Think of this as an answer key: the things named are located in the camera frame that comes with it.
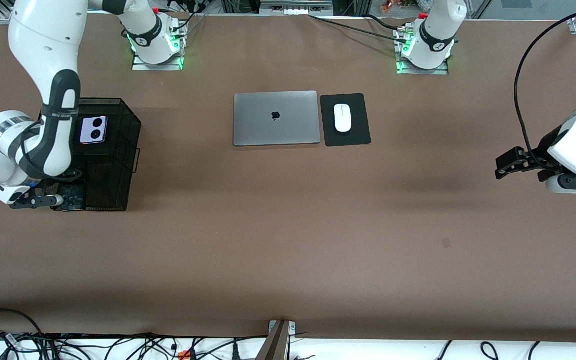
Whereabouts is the black mouse pad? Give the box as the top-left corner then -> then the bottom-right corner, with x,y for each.
319,93 -> 372,148

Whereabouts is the white computer mouse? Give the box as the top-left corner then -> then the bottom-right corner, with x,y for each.
334,103 -> 353,133

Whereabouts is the silver closed laptop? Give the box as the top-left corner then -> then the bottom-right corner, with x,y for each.
233,90 -> 322,147

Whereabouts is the black equipment rack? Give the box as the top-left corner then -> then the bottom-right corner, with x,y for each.
220,0 -> 369,17

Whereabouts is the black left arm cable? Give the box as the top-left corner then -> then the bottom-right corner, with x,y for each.
514,6 -> 576,158

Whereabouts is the black wire mesh basket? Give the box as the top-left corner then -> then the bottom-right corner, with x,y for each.
43,97 -> 143,212

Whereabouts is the black floor cable loop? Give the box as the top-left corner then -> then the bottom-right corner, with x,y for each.
0,308 -> 46,346

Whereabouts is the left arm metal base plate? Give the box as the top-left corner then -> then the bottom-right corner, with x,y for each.
395,27 -> 450,76

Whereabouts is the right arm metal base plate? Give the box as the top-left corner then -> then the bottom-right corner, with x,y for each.
132,25 -> 185,71

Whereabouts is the long black table cable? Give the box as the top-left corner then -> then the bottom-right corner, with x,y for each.
309,14 -> 411,46

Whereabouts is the aluminium bracket post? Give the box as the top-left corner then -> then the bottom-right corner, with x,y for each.
255,320 -> 297,360

